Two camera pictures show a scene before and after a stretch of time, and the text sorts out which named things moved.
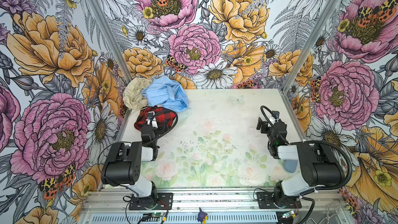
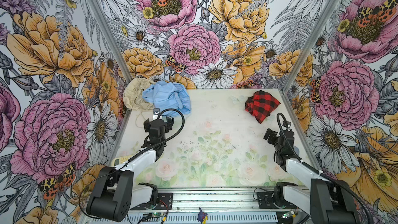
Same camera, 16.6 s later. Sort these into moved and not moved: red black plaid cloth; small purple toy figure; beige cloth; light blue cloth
Moved: red black plaid cloth
Not moved: small purple toy figure; beige cloth; light blue cloth
